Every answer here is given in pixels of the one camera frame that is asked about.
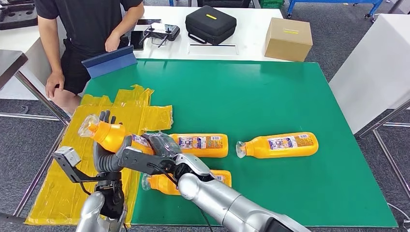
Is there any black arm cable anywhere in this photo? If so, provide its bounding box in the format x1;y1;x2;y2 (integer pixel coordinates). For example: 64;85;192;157
146;163;215;232
78;181;94;197

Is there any orange detergent bottle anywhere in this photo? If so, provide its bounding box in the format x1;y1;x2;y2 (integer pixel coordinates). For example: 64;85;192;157
235;131;319;160
169;133;229;159
141;170;232;196
77;114;156;156

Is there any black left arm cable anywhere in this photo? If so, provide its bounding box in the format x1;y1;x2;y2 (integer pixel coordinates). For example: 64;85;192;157
78;181;94;197

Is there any white side table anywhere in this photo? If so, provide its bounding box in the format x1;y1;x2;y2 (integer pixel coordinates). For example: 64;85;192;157
328;13;410;138

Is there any green table mat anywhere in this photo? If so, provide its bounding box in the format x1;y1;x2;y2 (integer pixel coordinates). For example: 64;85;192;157
84;59;398;228

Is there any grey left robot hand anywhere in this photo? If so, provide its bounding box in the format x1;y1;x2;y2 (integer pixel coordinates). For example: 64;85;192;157
93;110;132;174

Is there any grey side table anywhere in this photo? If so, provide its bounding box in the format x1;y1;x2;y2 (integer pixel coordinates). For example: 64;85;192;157
0;49;71;126

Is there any brown cardboard box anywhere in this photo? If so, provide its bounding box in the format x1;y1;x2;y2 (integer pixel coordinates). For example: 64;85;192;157
264;17;313;62

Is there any blue metal cart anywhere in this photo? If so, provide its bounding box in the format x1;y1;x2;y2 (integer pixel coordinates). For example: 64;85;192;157
287;0;384;19

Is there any black carrying case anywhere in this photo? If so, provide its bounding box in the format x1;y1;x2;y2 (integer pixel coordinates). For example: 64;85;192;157
185;5;237;46

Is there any blue tablet case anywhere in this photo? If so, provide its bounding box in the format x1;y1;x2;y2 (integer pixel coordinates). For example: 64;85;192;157
81;45;138;79

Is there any black smartphone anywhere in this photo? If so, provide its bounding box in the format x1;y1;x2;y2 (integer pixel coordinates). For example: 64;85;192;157
131;30;146;51

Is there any metal frame bar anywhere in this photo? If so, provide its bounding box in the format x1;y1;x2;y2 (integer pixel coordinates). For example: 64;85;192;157
0;125;70;225
373;130;410;201

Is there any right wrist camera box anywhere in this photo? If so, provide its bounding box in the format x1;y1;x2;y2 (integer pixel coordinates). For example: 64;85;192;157
118;146;176;176

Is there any black box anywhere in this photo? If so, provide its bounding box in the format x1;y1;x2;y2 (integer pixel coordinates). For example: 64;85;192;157
197;0;252;8

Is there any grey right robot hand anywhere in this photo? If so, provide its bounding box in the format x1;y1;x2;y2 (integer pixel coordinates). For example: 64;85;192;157
142;131;183;158

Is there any yellow plastic sheet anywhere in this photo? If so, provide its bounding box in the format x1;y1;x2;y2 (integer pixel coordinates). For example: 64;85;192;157
25;84;174;226

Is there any green plastic crate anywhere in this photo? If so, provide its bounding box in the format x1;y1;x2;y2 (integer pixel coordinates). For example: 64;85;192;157
259;0;285;10

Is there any black foam tray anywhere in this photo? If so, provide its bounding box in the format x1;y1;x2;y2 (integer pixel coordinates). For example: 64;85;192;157
0;0;38;31

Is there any black remote controller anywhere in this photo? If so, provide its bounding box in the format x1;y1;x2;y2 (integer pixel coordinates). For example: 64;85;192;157
139;23;181;48

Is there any white desk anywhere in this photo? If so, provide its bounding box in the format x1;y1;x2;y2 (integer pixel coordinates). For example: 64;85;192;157
0;6;289;101

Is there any person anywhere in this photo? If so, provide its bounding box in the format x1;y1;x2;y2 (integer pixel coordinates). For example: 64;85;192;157
33;0;146;116

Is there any white floor cable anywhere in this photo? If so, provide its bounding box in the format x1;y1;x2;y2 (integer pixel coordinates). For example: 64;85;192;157
386;202;410;230

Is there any white desk cable cover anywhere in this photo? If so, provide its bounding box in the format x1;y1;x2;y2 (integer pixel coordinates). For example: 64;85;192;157
187;43;239;57

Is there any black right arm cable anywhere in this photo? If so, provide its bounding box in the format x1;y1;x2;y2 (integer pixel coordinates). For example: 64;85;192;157
146;163;215;232

